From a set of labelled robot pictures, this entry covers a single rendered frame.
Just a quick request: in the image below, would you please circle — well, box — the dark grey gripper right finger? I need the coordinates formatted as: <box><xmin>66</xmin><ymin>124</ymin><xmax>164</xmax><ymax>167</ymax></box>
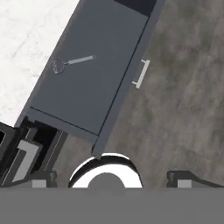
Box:
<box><xmin>166</xmin><ymin>170</ymin><xmax>224</xmax><ymax>189</ymax></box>

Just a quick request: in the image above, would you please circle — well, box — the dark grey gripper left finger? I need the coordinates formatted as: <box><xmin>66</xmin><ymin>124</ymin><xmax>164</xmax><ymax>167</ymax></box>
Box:
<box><xmin>1</xmin><ymin>170</ymin><xmax>58</xmax><ymax>189</ymax></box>

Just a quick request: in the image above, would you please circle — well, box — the dark grey open drawer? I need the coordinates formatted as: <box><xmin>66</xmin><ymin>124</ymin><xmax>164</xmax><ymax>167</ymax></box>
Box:
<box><xmin>14</xmin><ymin>0</ymin><xmax>151</xmax><ymax>144</ymax></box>

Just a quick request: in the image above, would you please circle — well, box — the dark grey drawer front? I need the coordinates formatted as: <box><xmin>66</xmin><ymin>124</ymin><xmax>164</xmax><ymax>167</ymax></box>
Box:
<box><xmin>90</xmin><ymin>0</ymin><xmax>168</xmax><ymax>160</ymax></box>

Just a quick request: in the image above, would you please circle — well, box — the white and black round thing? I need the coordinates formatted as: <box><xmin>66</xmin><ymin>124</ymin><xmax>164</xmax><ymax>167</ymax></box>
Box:
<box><xmin>67</xmin><ymin>152</ymin><xmax>144</xmax><ymax>189</ymax></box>

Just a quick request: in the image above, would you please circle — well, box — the grey appliance handle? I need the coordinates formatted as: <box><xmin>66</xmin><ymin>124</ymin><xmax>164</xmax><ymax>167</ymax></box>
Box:
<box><xmin>11</xmin><ymin>139</ymin><xmax>40</xmax><ymax>184</ymax></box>

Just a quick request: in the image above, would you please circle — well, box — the pale grey drawer handle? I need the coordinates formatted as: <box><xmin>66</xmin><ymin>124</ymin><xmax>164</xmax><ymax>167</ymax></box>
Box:
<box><xmin>131</xmin><ymin>59</ymin><xmax>151</xmax><ymax>90</ymax></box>

